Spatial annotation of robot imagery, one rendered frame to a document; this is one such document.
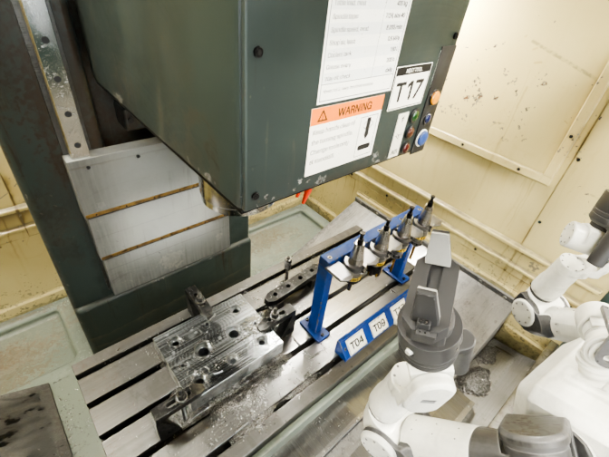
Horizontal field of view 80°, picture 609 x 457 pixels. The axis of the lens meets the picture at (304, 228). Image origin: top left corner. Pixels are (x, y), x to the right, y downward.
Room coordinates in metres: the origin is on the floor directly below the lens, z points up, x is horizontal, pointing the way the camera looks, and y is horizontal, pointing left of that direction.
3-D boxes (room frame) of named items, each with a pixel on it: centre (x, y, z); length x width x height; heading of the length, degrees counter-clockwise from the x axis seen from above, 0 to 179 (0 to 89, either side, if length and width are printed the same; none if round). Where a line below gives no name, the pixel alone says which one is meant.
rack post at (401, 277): (1.06, -0.39, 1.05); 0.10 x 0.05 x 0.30; 45
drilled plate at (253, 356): (0.61, 0.20, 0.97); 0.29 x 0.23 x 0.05; 135
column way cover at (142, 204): (0.95, 0.46, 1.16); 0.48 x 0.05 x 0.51; 135
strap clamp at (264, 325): (0.70, 0.05, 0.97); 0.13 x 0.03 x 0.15; 135
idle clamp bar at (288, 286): (0.90, 0.01, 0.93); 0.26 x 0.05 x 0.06; 140
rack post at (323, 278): (0.75, -0.08, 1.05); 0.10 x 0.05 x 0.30; 45
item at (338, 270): (0.72, -0.11, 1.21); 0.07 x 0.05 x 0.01; 45
